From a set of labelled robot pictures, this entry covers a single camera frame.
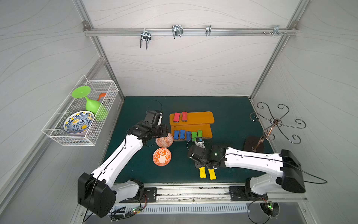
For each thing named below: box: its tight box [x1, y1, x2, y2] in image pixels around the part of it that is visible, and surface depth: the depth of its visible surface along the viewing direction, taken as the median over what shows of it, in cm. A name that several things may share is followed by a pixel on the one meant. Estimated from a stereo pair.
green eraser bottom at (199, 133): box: [197, 129, 203, 138], surface depth 97 cm
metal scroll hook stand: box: [249, 101, 307, 152], surface depth 68 cm
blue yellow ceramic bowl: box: [62, 110, 96, 135], surface depth 63 cm
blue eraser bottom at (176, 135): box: [173, 130, 180, 140], surface depth 97 cm
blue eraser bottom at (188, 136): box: [186, 131, 192, 141], surface depth 97 cm
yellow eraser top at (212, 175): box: [207, 168, 217, 181], surface depth 80 cm
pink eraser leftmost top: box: [172, 112, 181, 122], surface depth 90 cm
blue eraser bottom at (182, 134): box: [179, 129, 186, 140], surface depth 97 cm
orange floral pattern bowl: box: [152, 147, 173, 167], surface depth 87 cm
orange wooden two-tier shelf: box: [169, 111, 215, 141], surface depth 92 cm
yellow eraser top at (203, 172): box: [199, 166, 207, 179], surface depth 80 cm
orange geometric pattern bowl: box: [155, 132, 174, 148], surface depth 95 cm
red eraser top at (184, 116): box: [181, 111, 188, 122], surface depth 92 cm
